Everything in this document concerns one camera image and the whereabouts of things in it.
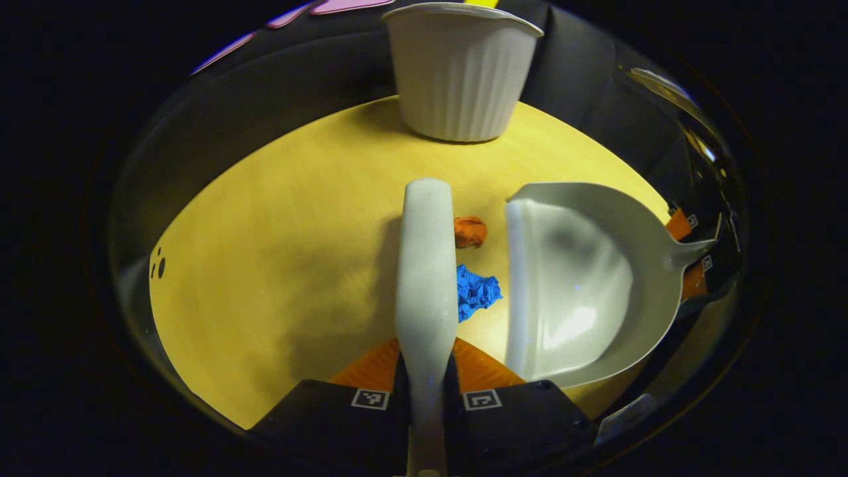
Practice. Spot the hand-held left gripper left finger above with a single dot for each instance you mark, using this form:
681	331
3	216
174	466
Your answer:
331	417

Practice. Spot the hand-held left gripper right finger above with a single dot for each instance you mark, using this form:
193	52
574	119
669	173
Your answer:
517	421

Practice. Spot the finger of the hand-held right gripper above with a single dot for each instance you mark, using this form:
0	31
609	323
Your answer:
695	278
679	225

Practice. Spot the white dustpan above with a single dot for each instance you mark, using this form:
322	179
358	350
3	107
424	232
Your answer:
576	291

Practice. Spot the blue paper trash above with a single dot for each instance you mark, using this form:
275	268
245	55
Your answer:
476	291

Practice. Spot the small white broom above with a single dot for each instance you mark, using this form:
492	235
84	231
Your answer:
427	278

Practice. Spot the orange paper trash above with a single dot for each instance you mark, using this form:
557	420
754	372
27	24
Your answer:
470	232

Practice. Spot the white ribbed garbage bin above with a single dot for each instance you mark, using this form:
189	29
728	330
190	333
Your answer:
460	73

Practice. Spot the wooden desktop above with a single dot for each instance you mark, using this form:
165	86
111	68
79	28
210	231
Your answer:
285	265

